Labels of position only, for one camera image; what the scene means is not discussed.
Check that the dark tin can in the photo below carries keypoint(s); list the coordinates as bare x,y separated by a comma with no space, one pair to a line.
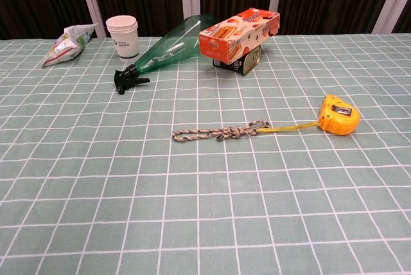
247,64

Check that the green checkered tablecloth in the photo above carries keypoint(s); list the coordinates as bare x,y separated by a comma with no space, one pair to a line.
205,207

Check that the yellow tape measure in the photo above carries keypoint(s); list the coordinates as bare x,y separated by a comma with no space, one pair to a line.
340,124

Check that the white paper cup stack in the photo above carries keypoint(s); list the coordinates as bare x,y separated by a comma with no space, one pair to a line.
126,43

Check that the orange cracker box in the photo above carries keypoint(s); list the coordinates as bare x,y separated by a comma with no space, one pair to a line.
231,40

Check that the white green snack bag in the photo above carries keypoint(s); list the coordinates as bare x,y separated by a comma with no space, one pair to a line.
64,50

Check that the green plastic spray bottle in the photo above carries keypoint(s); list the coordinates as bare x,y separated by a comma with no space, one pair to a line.
167,50

